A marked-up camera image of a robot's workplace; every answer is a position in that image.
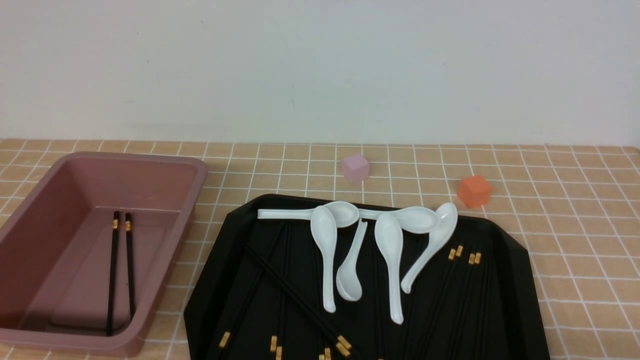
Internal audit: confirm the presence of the white spoon left vertical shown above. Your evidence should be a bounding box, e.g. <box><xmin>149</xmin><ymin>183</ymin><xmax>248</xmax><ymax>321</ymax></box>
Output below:
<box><xmin>310</xmin><ymin>206</ymin><xmax>338</xmax><ymax>313</ymax></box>

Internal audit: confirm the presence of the white spoon small centre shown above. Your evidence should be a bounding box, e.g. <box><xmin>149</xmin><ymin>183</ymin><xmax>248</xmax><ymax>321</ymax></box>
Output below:
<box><xmin>336</xmin><ymin>219</ymin><xmax>368</xmax><ymax>302</ymax></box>

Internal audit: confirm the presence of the black plastic tray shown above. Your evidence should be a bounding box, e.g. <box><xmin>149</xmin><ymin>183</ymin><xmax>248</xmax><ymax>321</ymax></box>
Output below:
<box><xmin>183</xmin><ymin>194</ymin><xmax>550</xmax><ymax>360</ymax></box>

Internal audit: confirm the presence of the lilac cube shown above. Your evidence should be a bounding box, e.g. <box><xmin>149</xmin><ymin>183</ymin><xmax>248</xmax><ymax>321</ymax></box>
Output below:
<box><xmin>341</xmin><ymin>153</ymin><xmax>370</xmax><ymax>184</ymax></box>

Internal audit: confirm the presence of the orange cube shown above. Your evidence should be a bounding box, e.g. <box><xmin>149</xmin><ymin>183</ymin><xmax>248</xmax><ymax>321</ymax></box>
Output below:
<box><xmin>457</xmin><ymin>175</ymin><xmax>493</xmax><ymax>208</ymax></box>

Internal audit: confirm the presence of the white spoon far right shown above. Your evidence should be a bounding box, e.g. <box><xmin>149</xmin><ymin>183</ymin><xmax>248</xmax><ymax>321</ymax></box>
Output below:
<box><xmin>400</xmin><ymin>202</ymin><xmax>458</xmax><ymax>294</ymax></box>

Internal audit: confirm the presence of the white spoon pointing left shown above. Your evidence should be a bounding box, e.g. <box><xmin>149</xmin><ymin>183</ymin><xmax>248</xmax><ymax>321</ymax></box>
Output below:
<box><xmin>257</xmin><ymin>201</ymin><xmax>361</xmax><ymax>228</ymax></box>

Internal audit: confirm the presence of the white spoon centre vertical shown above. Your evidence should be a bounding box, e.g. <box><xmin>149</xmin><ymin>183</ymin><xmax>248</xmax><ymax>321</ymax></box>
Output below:
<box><xmin>374</xmin><ymin>213</ymin><xmax>404</xmax><ymax>325</ymax></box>

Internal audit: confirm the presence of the pink plastic bin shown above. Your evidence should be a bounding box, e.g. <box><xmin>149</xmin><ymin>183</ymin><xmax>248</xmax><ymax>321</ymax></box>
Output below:
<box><xmin>0</xmin><ymin>152</ymin><xmax>209</xmax><ymax>357</ymax></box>

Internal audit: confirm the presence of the white spoon horizontal right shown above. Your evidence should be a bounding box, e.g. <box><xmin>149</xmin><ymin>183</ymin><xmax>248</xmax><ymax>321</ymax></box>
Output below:
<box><xmin>358</xmin><ymin>206</ymin><xmax>440</xmax><ymax>234</ymax></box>

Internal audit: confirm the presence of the black chopstick vertical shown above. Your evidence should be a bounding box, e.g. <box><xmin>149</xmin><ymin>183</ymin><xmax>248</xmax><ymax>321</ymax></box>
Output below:
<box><xmin>274</xmin><ymin>239</ymin><xmax>290</xmax><ymax>360</ymax></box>
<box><xmin>271</xmin><ymin>223</ymin><xmax>290</xmax><ymax>360</ymax></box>

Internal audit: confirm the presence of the black chopstick bottom centre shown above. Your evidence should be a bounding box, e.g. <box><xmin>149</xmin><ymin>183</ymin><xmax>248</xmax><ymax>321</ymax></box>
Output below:
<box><xmin>311</xmin><ymin>247</ymin><xmax>332</xmax><ymax>360</ymax></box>

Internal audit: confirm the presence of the white spoon vertical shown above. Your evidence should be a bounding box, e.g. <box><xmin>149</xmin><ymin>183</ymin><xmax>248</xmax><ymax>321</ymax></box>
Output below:
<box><xmin>374</xmin><ymin>213</ymin><xmax>404</xmax><ymax>325</ymax></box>
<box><xmin>310</xmin><ymin>206</ymin><xmax>338</xmax><ymax>313</ymax></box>

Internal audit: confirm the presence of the black chopstick leaning left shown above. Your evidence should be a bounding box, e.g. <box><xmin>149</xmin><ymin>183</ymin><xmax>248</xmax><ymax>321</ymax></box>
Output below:
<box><xmin>218</xmin><ymin>243</ymin><xmax>265</xmax><ymax>359</ymax></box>

